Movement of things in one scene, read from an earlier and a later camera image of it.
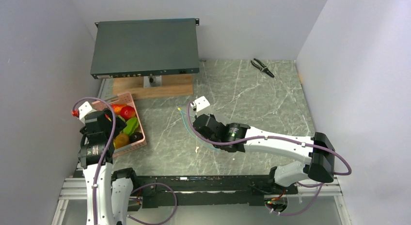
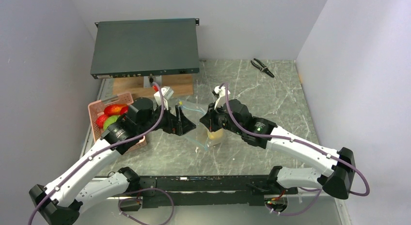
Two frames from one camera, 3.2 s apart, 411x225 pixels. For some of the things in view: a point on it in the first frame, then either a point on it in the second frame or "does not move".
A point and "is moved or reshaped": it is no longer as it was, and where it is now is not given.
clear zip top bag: [195, 137] is moved or reshaped
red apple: [127, 112] does not move
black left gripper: [109, 113] -> [173, 125]
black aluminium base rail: [152, 192] does not move
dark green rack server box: [143, 48] does not move
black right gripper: [212, 115] -> [209, 119]
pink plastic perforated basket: [124, 100] does not move
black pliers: [263, 68] does not move
